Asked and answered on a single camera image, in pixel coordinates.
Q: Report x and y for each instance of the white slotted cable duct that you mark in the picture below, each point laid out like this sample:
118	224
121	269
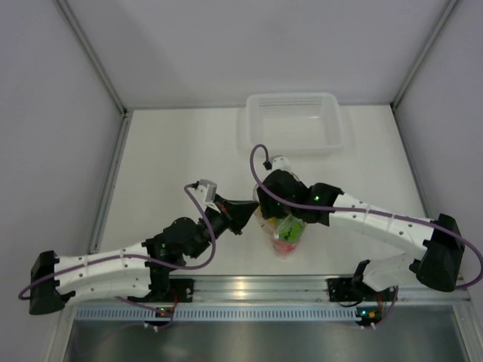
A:
225	313

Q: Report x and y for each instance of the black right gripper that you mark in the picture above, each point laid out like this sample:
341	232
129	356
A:
269	208

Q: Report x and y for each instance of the white plastic basket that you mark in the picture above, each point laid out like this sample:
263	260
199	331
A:
295	124

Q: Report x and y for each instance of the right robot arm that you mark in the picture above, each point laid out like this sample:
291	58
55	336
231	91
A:
431	252

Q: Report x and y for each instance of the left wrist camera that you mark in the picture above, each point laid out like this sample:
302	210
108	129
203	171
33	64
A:
205	192

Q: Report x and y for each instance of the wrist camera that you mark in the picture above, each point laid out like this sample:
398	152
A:
279	162
205	192

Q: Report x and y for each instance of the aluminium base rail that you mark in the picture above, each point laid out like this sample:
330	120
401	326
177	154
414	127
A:
298	289

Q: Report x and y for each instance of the green fake apple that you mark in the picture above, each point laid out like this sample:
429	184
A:
289	230

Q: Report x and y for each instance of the clear zip top bag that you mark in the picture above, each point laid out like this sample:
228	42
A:
268	225

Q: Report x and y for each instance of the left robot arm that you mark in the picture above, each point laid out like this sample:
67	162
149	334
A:
137	273

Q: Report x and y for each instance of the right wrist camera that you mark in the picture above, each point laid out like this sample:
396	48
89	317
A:
279	162

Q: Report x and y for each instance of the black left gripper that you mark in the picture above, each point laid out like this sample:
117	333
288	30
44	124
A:
237	215

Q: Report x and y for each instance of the aluminium frame rail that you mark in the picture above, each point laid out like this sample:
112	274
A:
89	51

